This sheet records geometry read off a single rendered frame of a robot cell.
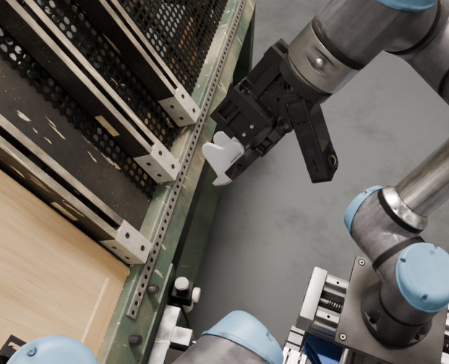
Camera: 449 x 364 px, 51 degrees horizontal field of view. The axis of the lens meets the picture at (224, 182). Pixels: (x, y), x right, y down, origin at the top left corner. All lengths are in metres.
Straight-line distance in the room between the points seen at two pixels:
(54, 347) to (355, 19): 0.39
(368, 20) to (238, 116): 0.18
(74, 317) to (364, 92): 2.36
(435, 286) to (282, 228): 1.51
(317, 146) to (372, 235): 0.46
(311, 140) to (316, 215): 1.91
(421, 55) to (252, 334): 0.34
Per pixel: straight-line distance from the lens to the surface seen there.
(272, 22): 3.52
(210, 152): 0.61
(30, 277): 1.13
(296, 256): 2.33
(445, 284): 0.97
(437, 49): 0.54
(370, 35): 0.49
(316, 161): 0.57
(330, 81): 0.51
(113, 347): 1.25
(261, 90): 0.55
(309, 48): 0.50
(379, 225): 0.99
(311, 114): 0.55
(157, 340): 1.40
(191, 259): 2.10
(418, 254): 0.96
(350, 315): 1.13
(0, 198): 1.09
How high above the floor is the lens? 2.07
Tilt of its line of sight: 55 degrees down
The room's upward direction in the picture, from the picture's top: straight up
